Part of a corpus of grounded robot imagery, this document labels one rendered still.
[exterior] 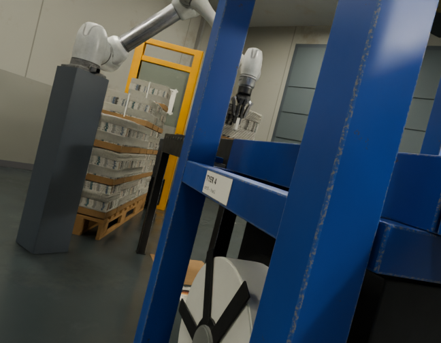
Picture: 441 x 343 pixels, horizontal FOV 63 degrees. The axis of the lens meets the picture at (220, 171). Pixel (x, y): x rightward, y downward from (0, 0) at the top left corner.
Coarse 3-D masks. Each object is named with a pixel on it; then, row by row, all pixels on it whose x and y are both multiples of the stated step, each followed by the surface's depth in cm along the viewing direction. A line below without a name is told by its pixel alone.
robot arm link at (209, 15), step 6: (192, 0) 191; (198, 0) 191; (204, 0) 191; (192, 6) 194; (198, 6) 192; (204, 6) 191; (210, 6) 192; (198, 12) 195; (204, 12) 192; (210, 12) 192; (204, 18) 195; (210, 18) 192; (210, 24) 195; (240, 60) 204; (240, 66) 204; (240, 72) 204; (258, 78) 205
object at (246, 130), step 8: (248, 112) 200; (256, 112) 202; (232, 120) 197; (248, 120) 201; (256, 120) 202; (224, 128) 196; (232, 128) 198; (240, 128) 200; (248, 128) 202; (256, 128) 204; (232, 136) 198; (240, 136) 200; (248, 136) 202
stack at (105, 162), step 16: (112, 128) 236; (128, 128) 240; (144, 128) 291; (128, 144) 252; (144, 144) 308; (96, 160) 237; (112, 160) 237; (128, 160) 264; (144, 160) 321; (112, 176) 237; (128, 176) 278; (96, 192) 237; (112, 192) 245; (128, 192) 293; (96, 208) 238; (112, 208) 255; (128, 208) 304; (80, 224) 238; (96, 224) 270
